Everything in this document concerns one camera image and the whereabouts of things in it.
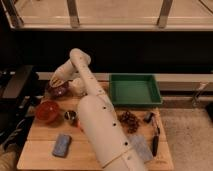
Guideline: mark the purple bowl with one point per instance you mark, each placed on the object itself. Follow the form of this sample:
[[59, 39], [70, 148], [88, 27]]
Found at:
[[56, 92]]

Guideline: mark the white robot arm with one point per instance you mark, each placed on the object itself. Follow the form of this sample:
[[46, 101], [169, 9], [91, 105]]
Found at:
[[98, 118]]

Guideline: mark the white cup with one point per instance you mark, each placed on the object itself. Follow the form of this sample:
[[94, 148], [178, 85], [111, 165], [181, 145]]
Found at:
[[78, 87]]

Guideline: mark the small metal cup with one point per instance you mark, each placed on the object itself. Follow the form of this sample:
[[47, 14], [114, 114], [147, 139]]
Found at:
[[71, 117]]

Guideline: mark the black handled knife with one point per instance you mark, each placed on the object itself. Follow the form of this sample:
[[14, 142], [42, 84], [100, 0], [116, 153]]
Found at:
[[156, 136]]

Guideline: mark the small black object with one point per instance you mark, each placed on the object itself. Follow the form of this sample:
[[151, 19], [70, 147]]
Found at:
[[148, 117]]

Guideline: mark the green plastic tray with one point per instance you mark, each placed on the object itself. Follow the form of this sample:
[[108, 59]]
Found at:
[[134, 90]]

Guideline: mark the bunch of dark grapes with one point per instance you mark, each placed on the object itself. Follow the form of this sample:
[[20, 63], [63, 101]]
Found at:
[[130, 120]]

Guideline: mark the wooden cutting board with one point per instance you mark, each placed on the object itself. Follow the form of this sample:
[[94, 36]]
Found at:
[[37, 152]]

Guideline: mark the black equipment at left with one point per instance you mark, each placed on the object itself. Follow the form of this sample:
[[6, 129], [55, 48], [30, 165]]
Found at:
[[15, 99]]

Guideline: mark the red bowl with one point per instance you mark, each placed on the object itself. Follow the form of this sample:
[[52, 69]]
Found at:
[[47, 111]]

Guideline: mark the blue sponge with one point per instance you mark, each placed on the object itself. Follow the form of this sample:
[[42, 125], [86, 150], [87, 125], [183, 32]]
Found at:
[[61, 145]]

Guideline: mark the grey blue cloth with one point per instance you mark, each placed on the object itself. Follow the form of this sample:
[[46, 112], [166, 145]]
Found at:
[[140, 145]]

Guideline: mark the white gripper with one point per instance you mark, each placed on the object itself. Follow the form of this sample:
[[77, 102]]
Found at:
[[59, 77]]

